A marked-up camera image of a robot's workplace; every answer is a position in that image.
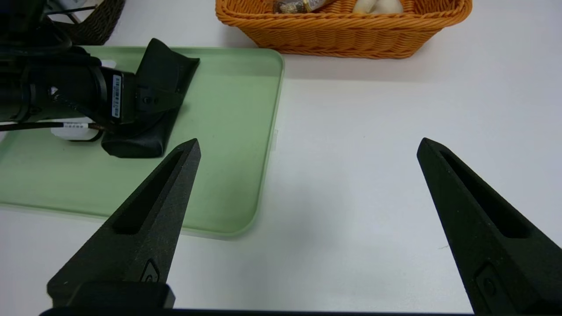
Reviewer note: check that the white rectangular plastic case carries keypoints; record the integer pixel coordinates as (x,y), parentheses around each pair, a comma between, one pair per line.
(74,134)

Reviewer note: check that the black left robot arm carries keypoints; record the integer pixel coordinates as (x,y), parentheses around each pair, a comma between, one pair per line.
(44,87)

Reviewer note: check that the green plastic tray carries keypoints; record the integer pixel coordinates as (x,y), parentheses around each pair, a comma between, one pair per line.
(228,131)

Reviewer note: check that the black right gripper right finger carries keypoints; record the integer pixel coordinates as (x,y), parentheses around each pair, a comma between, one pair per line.
(496,237)

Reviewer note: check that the orange wicker basket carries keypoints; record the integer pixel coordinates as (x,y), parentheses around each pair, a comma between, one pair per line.
(342,35)

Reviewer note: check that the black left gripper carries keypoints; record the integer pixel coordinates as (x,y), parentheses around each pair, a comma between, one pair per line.
(125,101)

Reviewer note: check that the dark brown wicker basket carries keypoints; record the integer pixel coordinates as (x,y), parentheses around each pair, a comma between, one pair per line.
(101,22)

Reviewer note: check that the chocolate candy packet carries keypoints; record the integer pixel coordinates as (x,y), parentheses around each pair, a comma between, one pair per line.
(298,5)

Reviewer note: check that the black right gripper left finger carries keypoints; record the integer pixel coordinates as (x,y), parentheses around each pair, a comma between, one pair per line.
(140,237)

